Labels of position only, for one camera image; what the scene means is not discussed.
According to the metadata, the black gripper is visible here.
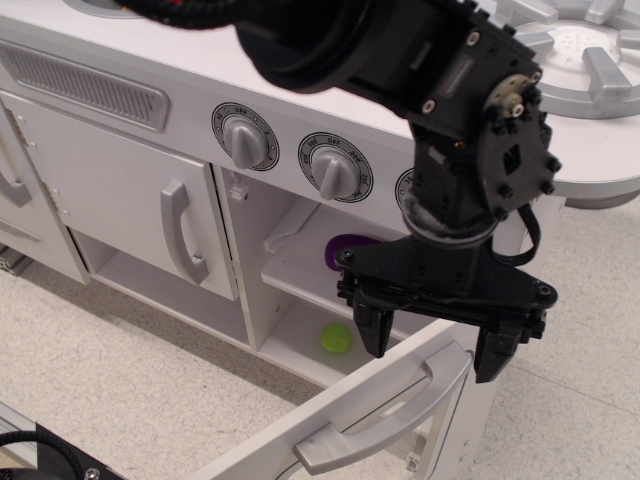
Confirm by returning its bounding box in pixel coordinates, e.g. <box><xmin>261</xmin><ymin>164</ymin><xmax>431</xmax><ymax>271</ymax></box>
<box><xmin>336</xmin><ymin>237</ymin><xmax>558</xmax><ymax>384</ymax></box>

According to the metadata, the white oven door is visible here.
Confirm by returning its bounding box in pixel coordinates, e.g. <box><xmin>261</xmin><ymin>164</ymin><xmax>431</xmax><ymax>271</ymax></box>
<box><xmin>191</xmin><ymin>320</ymin><xmax>497</xmax><ymax>479</ymax></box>

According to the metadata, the silver oven door handle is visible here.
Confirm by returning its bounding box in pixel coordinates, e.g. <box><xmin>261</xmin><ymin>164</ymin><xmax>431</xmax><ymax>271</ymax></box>
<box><xmin>293</xmin><ymin>342</ymin><xmax>472</xmax><ymax>476</ymax></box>

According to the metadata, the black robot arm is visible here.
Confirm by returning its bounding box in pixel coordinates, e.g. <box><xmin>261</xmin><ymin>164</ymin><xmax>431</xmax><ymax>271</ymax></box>
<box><xmin>235</xmin><ymin>1</ymin><xmax>560</xmax><ymax>383</ymax></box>

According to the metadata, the silver right oven knob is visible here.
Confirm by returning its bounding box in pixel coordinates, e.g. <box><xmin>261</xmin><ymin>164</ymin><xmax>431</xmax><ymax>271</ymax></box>
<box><xmin>394</xmin><ymin>168</ymin><xmax>414</xmax><ymax>214</ymax></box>

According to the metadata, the silver oven knob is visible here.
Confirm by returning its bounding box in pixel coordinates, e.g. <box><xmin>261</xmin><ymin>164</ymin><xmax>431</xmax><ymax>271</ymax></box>
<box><xmin>298</xmin><ymin>132</ymin><xmax>374</xmax><ymax>203</ymax></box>
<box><xmin>394</xmin><ymin>168</ymin><xmax>414</xmax><ymax>214</ymax></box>
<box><xmin>211</xmin><ymin>102</ymin><xmax>280</xmax><ymax>171</ymax></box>

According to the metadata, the silver middle oven knob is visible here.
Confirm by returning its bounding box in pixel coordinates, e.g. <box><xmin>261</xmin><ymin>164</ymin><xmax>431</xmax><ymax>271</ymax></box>
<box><xmin>298</xmin><ymin>132</ymin><xmax>374</xmax><ymax>203</ymax></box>

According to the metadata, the silver left oven knob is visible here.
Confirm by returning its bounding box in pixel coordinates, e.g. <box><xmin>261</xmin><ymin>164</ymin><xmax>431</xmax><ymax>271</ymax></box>
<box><xmin>211</xmin><ymin>102</ymin><xmax>280</xmax><ymax>171</ymax></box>

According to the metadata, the green toy ball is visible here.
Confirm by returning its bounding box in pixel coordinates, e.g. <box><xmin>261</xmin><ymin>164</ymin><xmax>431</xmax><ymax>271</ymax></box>
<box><xmin>320</xmin><ymin>322</ymin><xmax>352</xmax><ymax>354</ymax></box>

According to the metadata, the purple toy item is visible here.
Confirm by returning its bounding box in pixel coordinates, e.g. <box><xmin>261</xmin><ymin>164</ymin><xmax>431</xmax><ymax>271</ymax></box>
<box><xmin>324</xmin><ymin>234</ymin><xmax>380</xmax><ymax>272</ymax></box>

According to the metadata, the white cabinet door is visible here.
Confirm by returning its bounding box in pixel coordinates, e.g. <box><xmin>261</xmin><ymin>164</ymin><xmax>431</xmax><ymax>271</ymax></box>
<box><xmin>1</xmin><ymin>93</ymin><xmax>238</xmax><ymax>300</ymax></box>

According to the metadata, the silver right stove burner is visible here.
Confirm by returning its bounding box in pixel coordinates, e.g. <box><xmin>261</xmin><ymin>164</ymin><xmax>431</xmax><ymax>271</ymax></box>
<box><xmin>480</xmin><ymin>1</ymin><xmax>639</xmax><ymax>120</ymax></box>

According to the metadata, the white far left door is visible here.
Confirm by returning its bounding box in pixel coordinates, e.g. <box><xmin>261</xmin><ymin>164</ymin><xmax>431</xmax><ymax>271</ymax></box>
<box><xmin>1</xmin><ymin>107</ymin><xmax>89</xmax><ymax>284</ymax></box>

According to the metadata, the silver vent grille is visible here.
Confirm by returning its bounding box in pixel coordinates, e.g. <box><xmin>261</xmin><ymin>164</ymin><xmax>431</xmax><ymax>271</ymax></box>
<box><xmin>1</xmin><ymin>41</ymin><xmax>170</xmax><ymax>131</ymax></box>

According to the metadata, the silver cabinet door handle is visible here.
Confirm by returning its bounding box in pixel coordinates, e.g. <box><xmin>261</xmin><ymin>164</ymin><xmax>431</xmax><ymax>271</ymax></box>
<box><xmin>160</xmin><ymin>179</ymin><xmax>209</xmax><ymax>285</ymax></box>

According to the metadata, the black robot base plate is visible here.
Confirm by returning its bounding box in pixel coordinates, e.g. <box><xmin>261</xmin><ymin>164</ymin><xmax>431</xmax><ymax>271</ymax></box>
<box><xmin>0</xmin><ymin>423</ymin><xmax>126</xmax><ymax>480</ymax></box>

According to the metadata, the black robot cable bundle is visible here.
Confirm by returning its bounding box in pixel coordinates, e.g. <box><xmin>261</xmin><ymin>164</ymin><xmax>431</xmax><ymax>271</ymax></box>
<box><xmin>117</xmin><ymin>0</ymin><xmax>247</xmax><ymax>32</ymax></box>

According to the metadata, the silver far left handle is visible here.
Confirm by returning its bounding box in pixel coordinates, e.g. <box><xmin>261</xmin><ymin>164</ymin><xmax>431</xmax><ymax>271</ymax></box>
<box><xmin>1</xmin><ymin>140</ymin><xmax>32</xmax><ymax>208</ymax></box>

